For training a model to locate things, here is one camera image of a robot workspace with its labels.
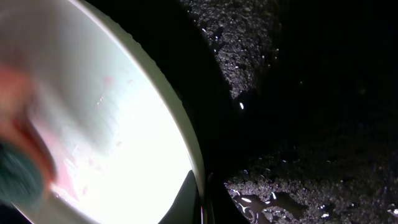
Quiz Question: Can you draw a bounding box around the green scrubbing sponge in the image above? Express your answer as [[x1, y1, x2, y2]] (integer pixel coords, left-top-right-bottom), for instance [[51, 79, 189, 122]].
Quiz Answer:
[[1, 66, 56, 207]]

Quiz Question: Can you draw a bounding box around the mint green plate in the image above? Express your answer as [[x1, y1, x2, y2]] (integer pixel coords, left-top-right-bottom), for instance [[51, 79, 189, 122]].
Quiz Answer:
[[1, 0, 208, 223]]

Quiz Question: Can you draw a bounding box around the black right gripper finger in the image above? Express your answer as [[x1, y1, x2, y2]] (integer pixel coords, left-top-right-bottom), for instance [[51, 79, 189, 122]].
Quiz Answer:
[[159, 170, 199, 224]]

